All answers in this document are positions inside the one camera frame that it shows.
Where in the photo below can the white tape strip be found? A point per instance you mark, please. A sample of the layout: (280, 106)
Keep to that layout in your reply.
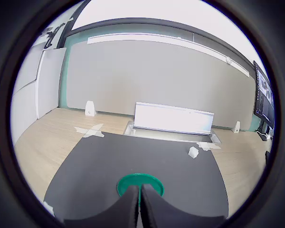
(49, 208)

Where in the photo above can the small white bracket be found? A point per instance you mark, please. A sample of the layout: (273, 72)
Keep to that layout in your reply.
(89, 108)
(237, 127)

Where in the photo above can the dark grey mat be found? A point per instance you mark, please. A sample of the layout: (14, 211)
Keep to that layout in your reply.
(133, 154)

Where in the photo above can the grey partition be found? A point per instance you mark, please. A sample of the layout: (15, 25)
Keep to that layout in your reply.
(156, 78)

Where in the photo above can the white tape cross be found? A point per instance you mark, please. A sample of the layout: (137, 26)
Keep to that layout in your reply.
(91, 130)

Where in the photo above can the small white plastic terminal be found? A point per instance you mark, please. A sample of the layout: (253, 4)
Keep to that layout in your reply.
(193, 152)

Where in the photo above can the black computer screen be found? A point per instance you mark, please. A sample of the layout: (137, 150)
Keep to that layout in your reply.
(263, 95)

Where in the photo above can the black chair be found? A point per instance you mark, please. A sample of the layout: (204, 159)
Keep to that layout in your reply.
(267, 158)

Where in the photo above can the small round white disc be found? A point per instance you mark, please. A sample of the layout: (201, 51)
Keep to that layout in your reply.
(229, 59)

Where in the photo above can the white side partition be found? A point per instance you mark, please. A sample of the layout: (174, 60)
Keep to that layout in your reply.
(50, 80)

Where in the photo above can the white tape patch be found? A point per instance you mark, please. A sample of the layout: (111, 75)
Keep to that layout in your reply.
(207, 145)

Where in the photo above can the round green lid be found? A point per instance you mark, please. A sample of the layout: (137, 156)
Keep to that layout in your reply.
(133, 178)

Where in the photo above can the black screen stand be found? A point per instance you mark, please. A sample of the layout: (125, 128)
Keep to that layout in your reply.
(263, 134)

